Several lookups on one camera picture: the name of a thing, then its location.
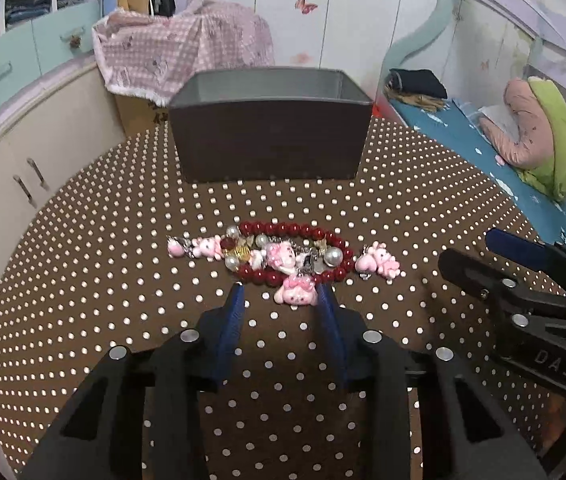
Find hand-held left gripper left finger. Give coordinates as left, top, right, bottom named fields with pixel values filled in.
left=16, top=282, right=249, bottom=480

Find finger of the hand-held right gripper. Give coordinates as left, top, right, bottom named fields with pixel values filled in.
left=438, top=249, right=566, bottom=408
left=487, top=229, right=566, bottom=302

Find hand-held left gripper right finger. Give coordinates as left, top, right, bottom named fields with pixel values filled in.
left=315, top=284, right=548, bottom=480

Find pink bunny charm chain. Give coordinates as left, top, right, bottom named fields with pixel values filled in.
left=167, top=236, right=225, bottom=262

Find pink heart bunny charm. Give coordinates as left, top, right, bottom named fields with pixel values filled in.
left=355, top=241, right=402, bottom=280

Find pearl and pink charm bracelet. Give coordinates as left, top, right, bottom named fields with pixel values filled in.
left=223, top=226, right=346, bottom=307

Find red bead bracelet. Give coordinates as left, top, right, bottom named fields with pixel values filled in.
left=234, top=220, right=355, bottom=287

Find dark brown storage box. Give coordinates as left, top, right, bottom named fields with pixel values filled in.
left=168, top=66, right=375, bottom=184

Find green plush pillow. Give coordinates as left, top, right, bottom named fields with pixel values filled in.
left=515, top=76, right=566, bottom=203

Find pink long pillow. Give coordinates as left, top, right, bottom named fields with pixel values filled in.
left=480, top=77, right=556, bottom=167

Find brown polka dot tablecloth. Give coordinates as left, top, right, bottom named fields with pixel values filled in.
left=0, top=117, right=566, bottom=480

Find blue bed sheet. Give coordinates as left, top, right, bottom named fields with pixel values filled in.
left=378, top=94, right=566, bottom=263

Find tan folded cloth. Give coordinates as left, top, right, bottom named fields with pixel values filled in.
left=384, top=85, right=446, bottom=114

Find dark folded clothes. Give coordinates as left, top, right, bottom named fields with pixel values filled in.
left=388, top=67, right=448, bottom=101

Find cardboard box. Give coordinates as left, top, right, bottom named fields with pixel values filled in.
left=113, top=91, right=174, bottom=139

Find cream cabinet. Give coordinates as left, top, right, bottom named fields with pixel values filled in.
left=0, top=57, right=129, bottom=411

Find pink checked cloth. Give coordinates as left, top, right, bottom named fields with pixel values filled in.
left=92, top=0, right=276, bottom=108

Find light teal bed frame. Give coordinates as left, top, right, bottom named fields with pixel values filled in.
left=379, top=0, right=466, bottom=123

